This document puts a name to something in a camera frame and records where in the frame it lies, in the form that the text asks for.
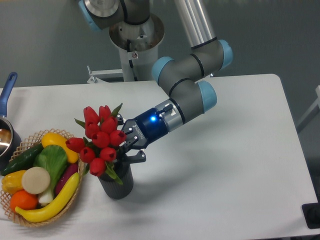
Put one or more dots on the blue handled saucepan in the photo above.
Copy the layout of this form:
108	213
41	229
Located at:
9	138

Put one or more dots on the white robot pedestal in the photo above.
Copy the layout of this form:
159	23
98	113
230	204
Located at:
138	50

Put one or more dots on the black device at table edge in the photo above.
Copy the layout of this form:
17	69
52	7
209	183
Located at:
311	212

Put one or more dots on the purple sweet potato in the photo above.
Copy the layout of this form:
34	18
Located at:
69	171

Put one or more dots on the yellow bell pepper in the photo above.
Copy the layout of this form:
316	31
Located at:
12	182

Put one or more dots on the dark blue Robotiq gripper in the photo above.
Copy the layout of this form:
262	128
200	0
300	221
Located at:
141	131

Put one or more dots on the beige round slice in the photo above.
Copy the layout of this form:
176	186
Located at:
35	180

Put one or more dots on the red tulip bouquet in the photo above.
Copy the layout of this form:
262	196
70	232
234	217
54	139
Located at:
100	145

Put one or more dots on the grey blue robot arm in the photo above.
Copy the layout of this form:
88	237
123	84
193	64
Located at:
189	95

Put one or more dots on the dark grey ribbed vase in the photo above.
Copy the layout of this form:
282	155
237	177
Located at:
120	187

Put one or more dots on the yellow squash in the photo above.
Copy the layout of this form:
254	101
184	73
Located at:
52	138

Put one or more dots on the green bok choy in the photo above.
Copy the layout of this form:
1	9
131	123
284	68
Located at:
53	159

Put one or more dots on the orange fruit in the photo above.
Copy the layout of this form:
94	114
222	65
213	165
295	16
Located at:
23	200

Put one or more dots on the yellow banana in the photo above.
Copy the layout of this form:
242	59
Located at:
56	206

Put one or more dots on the white frame at right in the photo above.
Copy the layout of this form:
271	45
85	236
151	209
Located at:
310	113

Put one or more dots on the green cucumber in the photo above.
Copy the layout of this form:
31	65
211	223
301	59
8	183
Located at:
23	161

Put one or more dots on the woven wicker basket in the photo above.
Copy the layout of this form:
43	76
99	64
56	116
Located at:
6	197

